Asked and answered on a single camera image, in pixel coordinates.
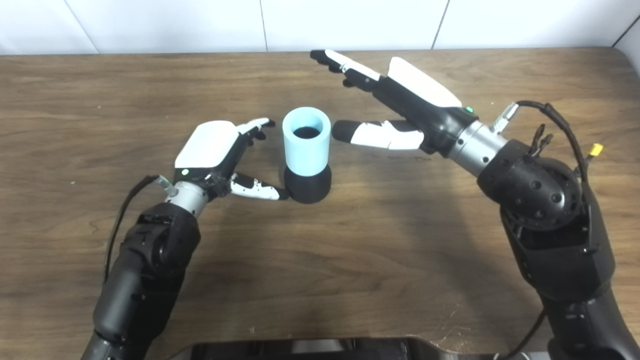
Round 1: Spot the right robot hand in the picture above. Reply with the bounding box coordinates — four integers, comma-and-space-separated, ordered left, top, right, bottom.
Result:
309, 49, 480, 156

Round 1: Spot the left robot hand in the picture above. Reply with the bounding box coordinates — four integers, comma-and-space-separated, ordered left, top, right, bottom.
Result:
173, 117, 290, 202

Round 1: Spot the light-blue hose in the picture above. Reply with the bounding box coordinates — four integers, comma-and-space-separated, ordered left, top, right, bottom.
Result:
281, 106, 332, 177

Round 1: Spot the black nozzle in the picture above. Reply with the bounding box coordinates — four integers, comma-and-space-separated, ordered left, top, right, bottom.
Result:
283, 164, 333, 205

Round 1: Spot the black robot torso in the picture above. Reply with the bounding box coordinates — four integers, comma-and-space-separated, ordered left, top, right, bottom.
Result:
167, 337, 503, 360

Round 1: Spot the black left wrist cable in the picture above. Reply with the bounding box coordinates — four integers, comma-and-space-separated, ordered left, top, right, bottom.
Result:
102, 173, 177, 284

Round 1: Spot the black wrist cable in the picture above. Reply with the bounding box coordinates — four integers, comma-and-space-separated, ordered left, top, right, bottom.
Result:
491, 99, 595, 360
102, 173, 177, 284

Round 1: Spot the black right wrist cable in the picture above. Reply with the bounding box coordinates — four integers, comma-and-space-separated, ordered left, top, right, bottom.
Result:
491, 99, 595, 360

